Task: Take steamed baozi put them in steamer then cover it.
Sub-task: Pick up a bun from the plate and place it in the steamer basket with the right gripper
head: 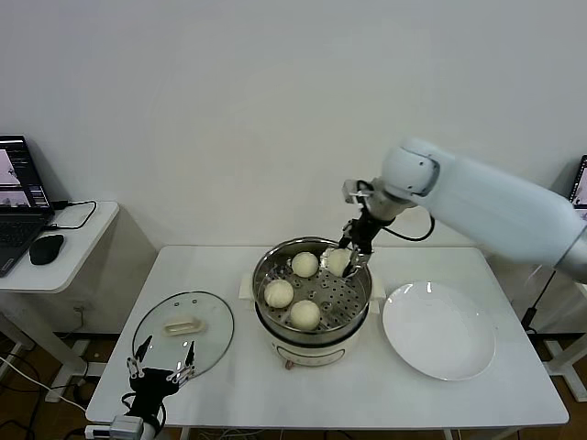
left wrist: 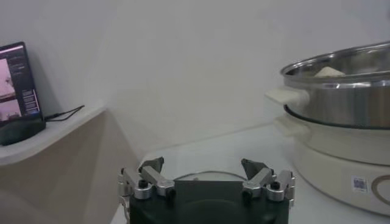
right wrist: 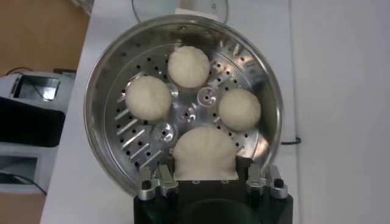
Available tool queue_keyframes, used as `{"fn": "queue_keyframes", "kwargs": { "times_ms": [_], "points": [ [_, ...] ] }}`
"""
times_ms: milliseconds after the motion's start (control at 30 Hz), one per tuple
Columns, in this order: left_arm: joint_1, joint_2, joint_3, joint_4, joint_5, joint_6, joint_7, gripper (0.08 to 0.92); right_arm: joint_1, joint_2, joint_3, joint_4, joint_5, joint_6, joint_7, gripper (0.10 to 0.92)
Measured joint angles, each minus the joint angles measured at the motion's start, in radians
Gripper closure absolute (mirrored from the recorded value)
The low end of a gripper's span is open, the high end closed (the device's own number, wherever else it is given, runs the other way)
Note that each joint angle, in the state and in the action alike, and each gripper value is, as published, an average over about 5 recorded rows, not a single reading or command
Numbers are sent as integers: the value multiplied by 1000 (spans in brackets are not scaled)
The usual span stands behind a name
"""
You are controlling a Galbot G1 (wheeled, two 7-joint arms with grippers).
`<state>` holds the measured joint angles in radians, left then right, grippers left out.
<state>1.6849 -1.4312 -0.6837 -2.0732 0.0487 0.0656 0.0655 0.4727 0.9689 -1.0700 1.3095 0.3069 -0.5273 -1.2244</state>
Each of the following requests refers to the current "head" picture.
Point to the black laptop wide screen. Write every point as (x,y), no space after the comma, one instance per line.
(14,229)

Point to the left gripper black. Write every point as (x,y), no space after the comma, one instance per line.
(149,389)

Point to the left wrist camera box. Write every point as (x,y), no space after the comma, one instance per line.
(126,426)

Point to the steel perforated steamer basket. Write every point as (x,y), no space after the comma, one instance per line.
(344,300)

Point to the black computer mouse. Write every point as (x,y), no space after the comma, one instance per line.
(46,249)

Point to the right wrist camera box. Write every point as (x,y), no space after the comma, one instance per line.
(353,190)

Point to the white side table rounded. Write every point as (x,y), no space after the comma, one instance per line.
(87,247)

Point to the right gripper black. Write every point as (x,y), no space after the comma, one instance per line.
(366,229)

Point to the cream electric cooker base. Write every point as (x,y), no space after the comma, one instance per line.
(312,350)

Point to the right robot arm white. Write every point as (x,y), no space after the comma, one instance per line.
(495,201)

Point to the black laptop narrow view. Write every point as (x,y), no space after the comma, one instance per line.
(581,183)

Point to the white wall socket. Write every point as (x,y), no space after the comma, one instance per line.
(80,304)

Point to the white steamed baozi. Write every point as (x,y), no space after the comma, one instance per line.
(305,315)
(305,264)
(278,293)
(337,262)

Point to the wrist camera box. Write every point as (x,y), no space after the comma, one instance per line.
(126,426)
(353,190)

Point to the white round plate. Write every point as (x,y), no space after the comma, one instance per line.
(435,330)

